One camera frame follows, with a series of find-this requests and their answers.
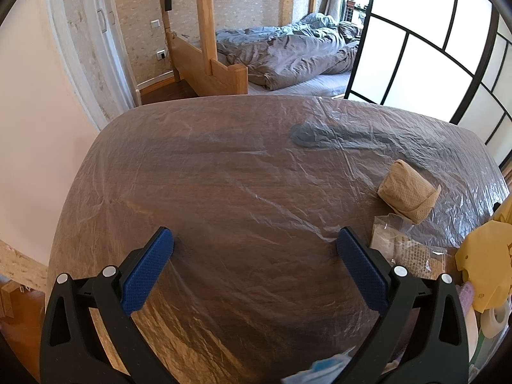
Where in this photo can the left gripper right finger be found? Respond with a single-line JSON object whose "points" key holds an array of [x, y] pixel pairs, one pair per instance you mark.
{"points": [[420, 335]]}

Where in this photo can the clear plastic snack wrapper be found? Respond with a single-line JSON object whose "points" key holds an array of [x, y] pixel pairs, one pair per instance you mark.
{"points": [[391, 239]]}

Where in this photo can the light blue mask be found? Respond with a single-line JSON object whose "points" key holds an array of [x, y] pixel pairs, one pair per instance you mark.
{"points": [[322, 371]]}

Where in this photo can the white door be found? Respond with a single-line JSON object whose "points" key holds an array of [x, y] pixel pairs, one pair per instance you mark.
{"points": [[90, 42]]}

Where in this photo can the wooden bunk bed frame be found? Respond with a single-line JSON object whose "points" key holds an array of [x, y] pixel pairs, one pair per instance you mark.
{"points": [[191, 26]]}

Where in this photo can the grey blue duvet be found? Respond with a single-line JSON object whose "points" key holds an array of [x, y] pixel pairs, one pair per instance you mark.
{"points": [[279, 57]]}

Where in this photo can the white tape roll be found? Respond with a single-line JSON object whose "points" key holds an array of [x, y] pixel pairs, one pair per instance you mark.
{"points": [[494, 320]]}

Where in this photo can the black framed sliding screen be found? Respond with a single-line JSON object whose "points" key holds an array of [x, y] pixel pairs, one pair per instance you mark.
{"points": [[446, 59]]}

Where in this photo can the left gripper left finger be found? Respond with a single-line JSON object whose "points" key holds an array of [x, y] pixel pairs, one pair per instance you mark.
{"points": [[89, 335]]}

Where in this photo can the yellow paper packaging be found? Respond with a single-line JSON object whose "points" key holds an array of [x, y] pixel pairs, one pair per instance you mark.
{"points": [[484, 258]]}

